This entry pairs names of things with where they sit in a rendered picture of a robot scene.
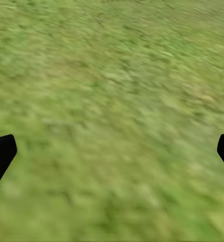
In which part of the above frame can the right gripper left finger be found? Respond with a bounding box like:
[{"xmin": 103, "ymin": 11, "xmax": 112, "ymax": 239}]
[{"xmin": 0, "ymin": 134, "xmax": 17, "ymax": 180}]

